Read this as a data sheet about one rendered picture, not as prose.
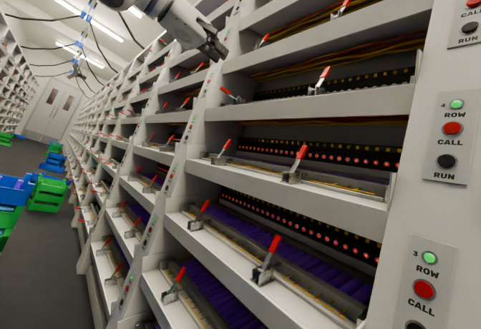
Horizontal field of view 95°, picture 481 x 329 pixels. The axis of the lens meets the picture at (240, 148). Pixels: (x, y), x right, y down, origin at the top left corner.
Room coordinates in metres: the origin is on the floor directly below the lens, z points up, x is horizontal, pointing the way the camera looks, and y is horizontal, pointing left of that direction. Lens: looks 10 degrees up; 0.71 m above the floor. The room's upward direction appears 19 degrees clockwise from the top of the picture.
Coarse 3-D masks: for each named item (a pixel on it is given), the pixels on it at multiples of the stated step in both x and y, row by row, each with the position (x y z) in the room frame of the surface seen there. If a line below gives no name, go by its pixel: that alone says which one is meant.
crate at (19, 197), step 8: (8, 176) 0.93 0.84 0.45; (24, 176) 0.96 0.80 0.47; (0, 184) 0.93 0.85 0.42; (8, 184) 0.94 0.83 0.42; (24, 184) 0.96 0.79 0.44; (32, 184) 0.84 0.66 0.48; (0, 192) 0.79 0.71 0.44; (8, 192) 0.80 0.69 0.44; (16, 192) 0.82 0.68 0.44; (24, 192) 0.83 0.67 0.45; (0, 200) 0.80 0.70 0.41; (8, 200) 0.81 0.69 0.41; (16, 200) 0.82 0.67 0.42; (24, 200) 0.84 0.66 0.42
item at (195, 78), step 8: (200, 64) 0.99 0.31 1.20; (192, 72) 0.97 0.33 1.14; (200, 72) 0.89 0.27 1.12; (160, 80) 1.30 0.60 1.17; (184, 80) 1.02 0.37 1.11; (192, 80) 0.96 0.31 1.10; (200, 80) 0.89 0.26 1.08; (160, 88) 1.27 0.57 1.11; (168, 88) 1.18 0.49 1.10; (176, 88) 1.09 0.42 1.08; (184, 88) 1.20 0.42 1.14; (192, 88) 1.18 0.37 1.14; (200, 88) 1.12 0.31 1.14; (176, 96) 1.35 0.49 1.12; (184, 96) 1.31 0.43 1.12; (192, 96) 1.29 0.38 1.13
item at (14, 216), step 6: (18, 210) 0.83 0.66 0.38; (0, 216) 0.81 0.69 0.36; (6, 216) 0.82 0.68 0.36; (12, 216) 0.83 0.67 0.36; (18, 216) 0.84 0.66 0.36; (0, 222) 0.81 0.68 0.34; (6, 222) 0.83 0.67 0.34; (12, 222) 0.84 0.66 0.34; (6, 228) 0.83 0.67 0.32; (12, 228) 0.84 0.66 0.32
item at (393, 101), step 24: (312, 96) 0.42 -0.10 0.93; (336, 96) 0.38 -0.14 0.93; (360, 96) 0.35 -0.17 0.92; (384, 96) 0.32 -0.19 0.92; (408, 96) 0.30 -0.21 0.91; (216, 120) 0.71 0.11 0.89; (240, 120) 0.78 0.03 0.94; (264, 120) 0.67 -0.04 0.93; (288, 120) 0.60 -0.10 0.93; (312, 120) 0.54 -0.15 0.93; (336, 120) 0.52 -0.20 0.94; (360, 120) 0.50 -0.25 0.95; (384, 120) 0.43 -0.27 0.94; (408, 120) 0.40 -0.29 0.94
